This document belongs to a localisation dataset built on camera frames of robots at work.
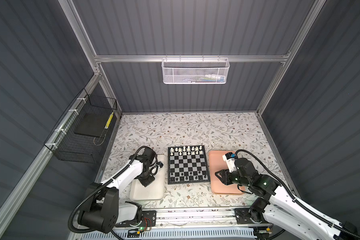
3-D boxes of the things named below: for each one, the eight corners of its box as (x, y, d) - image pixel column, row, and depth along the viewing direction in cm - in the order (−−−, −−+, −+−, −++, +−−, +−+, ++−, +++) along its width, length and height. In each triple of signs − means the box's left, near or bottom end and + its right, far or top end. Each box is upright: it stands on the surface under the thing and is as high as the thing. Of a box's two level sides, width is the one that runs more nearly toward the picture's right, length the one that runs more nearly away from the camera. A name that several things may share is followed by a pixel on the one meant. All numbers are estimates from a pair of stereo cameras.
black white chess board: (166, 184, 87) (165, 182, 84) (168, 148, 102) (168, 145, 100) (209, 184, 87) (210, 182, 84) (205, 148, 102) (205, 145, 100)
